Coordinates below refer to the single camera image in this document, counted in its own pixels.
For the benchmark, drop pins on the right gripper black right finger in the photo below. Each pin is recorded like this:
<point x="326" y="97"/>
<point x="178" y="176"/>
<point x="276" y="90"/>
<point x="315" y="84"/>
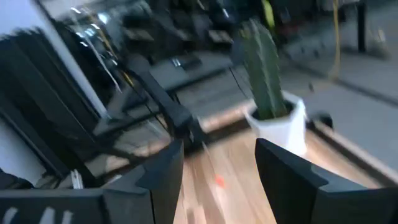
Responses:
<point x="289" y="186"/>

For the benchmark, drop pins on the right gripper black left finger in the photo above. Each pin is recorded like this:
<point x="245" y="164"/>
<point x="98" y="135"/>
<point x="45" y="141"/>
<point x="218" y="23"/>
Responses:
<point x="155" y="193"/>

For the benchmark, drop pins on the tall green cactus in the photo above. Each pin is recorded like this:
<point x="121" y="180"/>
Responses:
<point x="264" y="71"/>

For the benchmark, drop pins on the grey side desk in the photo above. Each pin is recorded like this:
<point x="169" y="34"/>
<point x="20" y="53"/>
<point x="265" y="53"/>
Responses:
<point x="199" y="77"/>

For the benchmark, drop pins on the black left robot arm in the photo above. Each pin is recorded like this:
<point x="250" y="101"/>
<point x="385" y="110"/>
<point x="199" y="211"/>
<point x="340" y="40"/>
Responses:
<point x="168" y="105"/>

